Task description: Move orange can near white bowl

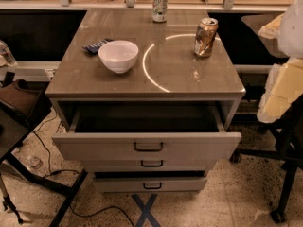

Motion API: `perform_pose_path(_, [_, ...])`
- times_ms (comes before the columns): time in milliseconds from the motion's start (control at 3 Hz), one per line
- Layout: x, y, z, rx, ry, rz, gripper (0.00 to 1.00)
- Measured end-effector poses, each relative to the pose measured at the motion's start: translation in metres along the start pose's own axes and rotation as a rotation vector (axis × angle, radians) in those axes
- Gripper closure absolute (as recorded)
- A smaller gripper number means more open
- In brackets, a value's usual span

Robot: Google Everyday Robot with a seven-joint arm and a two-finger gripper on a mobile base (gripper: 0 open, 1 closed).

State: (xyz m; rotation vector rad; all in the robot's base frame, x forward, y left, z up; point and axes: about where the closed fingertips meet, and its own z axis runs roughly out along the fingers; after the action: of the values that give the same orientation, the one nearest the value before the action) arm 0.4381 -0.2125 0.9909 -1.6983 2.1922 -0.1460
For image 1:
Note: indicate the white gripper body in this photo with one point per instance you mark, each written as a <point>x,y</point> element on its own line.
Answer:
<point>292,32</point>

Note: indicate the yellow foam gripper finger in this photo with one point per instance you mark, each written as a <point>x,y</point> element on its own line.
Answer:
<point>271,30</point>
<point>274,102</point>

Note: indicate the crushed orange soda can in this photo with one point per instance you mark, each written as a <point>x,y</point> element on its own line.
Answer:
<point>205,36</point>

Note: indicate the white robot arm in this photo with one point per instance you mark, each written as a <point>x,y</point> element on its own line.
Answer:
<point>290,40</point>

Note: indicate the green white soda can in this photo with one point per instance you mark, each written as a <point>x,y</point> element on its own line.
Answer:
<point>159,10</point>

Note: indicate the white ceramic bowl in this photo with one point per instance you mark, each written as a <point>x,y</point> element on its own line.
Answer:
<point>118,56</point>

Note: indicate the grey drawer cabinet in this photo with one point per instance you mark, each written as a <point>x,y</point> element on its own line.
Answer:
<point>166,72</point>

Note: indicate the open top drawer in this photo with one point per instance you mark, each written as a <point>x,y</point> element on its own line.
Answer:
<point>175,134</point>

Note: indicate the blue striped chip bag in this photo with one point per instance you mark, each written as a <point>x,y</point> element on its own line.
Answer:
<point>93,49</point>

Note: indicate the blue tape cross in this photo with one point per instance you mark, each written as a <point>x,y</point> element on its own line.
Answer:
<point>146,212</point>

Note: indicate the bottom grey drawer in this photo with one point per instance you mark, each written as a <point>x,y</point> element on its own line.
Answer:
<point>169,184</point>

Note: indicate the grey drawer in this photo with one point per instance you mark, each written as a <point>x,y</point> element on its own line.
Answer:
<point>169,184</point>
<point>147,165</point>

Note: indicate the middle grey drawer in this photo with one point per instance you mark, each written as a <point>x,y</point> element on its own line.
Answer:
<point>147,165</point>

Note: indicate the brown bag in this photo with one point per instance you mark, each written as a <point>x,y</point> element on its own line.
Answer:
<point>25,105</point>

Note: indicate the clear plastic bottle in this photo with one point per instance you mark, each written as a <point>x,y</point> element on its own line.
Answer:
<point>6,55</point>

